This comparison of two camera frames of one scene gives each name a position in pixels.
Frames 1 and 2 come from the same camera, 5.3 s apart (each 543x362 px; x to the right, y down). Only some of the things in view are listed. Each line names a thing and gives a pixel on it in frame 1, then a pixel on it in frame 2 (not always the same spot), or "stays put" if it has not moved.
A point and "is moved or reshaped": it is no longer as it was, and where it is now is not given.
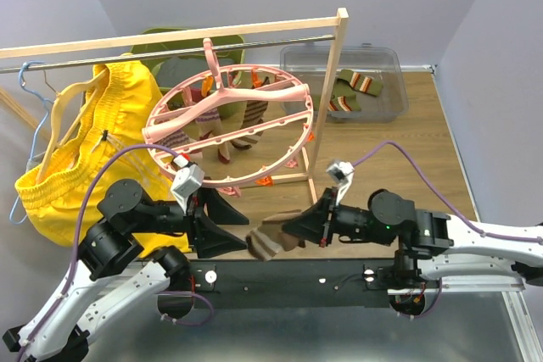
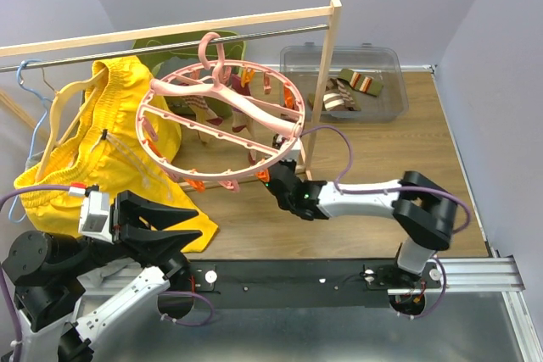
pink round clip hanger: (231, 125) is moved or reshaped
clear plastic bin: (370, 85) stays put
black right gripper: (313, 224) → (292, 164)
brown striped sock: (266, 241) → (337, 97)
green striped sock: (344, 97) → (310, 98)
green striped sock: (361, 82) stays put
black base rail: (289, 285) stays put
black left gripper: (207, 237) → (148, 245)
